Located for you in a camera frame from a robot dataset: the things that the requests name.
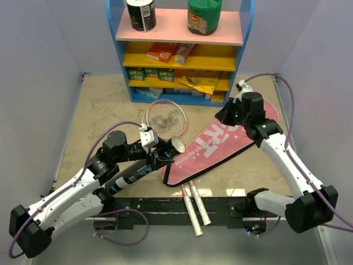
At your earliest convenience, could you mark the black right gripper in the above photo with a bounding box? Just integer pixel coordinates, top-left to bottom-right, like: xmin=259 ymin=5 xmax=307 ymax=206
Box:
xmin=216 ymin=97 xmax=250 ymax=128

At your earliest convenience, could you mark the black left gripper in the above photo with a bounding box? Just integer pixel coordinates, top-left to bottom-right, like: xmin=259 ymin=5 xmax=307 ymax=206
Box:
xmin=115 ymin=136 xmax=174 ymax=170

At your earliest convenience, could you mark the pink sport racket bag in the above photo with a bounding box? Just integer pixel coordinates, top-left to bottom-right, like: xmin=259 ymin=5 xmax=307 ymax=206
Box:
xmin=159 ymin=99 xmax=279 ymax=188

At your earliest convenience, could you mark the pink badminton racket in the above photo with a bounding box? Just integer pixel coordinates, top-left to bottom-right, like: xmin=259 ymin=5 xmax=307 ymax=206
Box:
xmin=140 ymin=108 xmax=203 ymax=236
xmin=145 ymin=98 xmax=212 ymax=226

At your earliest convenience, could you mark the black shuttlecock tube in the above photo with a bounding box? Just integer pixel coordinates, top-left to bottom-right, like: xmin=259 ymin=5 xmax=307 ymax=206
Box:
xmin=105 ymin=139 xmax=172 ymax=195

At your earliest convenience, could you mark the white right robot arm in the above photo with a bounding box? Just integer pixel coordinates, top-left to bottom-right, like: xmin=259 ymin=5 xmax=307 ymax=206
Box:
xmin=215 ymin=92 xmax=338 ymax=234

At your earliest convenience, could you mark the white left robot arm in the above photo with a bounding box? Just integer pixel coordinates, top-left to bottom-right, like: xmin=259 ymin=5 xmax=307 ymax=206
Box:
xmin=9 ymin=128 xmax=185 ymax=258

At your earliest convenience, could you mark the teal tissue pack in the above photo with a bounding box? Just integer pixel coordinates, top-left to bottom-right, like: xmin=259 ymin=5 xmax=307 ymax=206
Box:
xmin=135 ymin=87 xmax=162 ymax=100

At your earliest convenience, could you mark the yellow snack bag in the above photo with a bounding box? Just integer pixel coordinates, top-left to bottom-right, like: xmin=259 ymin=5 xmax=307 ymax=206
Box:
xmin=178 ymin=76 xmax=219 ymax=94

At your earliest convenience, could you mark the brown snack packet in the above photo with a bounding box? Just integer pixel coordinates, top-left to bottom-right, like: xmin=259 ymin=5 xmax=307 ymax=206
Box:
xmin=174 ymin=44 xmax=195 ymax=66

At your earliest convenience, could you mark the green box right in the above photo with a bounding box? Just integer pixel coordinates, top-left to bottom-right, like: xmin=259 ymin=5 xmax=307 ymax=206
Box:
xmin=158 ymin=68 xmax=175 ymax=82

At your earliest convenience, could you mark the green box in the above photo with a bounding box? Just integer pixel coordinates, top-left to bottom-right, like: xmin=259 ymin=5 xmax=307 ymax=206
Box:
xmin=158 ymin=68 xmax=175 ymax=82
xmin=144 ymin=67 xmax=159 ymax=78
xmin=127 ymin=67 xmax=145 ymax=81

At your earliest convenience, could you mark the blue shelf unit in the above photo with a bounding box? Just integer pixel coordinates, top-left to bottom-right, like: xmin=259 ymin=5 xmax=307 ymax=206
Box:
xmin=106 ymin=1 xmax=255 ymax=106

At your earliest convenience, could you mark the green box middle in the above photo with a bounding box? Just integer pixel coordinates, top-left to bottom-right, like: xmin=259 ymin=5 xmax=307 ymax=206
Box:
xmin=144 ymin=67 xmax=159 ymax=78

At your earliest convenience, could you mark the green box left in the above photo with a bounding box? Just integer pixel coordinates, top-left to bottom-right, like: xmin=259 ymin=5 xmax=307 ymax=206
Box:
xmin=127 ymin=67 xmax=145 ymax=81

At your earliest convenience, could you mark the orange box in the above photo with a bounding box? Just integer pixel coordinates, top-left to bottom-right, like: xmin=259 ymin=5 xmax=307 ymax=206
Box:
xmin=146 ymin=42 xmax=179 ymax=63

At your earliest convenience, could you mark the green wrapped jar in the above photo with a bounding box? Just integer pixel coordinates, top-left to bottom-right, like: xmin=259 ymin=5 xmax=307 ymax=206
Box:
xmin=188 ymin=0 xmax=223 ymax=35

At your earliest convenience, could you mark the black white can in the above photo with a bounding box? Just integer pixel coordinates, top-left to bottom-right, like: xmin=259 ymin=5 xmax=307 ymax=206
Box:
xmin=126 ymin=0 xmax=157 ymax=32

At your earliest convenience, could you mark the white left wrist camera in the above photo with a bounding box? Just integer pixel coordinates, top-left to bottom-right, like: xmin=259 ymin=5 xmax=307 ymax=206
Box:
xmin=139 ymin=124 xmax=159 ymax=152

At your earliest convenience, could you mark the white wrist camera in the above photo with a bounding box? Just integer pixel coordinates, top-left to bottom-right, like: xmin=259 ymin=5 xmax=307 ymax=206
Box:
xmin=234 ymin=80 xmax=253 ymax=101
xmin=139 ymin=124 xmax=159 ymax=152

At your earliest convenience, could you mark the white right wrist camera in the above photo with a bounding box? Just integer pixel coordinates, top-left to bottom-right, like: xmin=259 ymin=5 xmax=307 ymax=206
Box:
xmin=234 ymin=80 xmax=253 ymax=101

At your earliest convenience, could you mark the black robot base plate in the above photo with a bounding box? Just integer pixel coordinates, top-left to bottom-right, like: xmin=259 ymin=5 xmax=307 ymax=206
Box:
xmin=81 ymin=196 xmax=279 ymax=232

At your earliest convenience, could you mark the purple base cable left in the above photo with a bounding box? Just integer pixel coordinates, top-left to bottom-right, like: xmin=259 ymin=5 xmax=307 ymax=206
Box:
xmin=93 ymin=206 xmax=150 ymax=245

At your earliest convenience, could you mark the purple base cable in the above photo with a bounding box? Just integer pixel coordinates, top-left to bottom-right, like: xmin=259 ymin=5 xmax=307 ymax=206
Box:
xmin=93 ymin=206 xmax=150 ymax=245
xmin=247 ymin=216 xmax=281 ymax=237

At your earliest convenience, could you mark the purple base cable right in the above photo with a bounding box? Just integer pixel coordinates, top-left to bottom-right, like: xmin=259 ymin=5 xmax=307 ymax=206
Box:
xmin=247 ymin=216 xmax=281 ymax=237

